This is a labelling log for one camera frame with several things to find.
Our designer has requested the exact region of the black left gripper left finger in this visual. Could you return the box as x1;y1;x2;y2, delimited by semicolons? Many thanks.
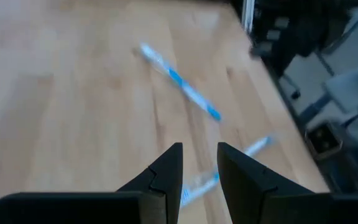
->
0;142;184;224

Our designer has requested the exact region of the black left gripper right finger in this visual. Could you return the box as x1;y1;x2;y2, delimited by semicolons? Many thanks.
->
217;142;358;224

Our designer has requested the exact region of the blue white toothbrush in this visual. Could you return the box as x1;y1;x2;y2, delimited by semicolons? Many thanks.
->
139;42;223;122
180;135;275;208

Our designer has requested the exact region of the black table-level camera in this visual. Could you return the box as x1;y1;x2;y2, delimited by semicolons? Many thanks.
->
305;123;344;160

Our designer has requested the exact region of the silver aluminium bracket strip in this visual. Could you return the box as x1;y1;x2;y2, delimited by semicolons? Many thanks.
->
241;0;256;34

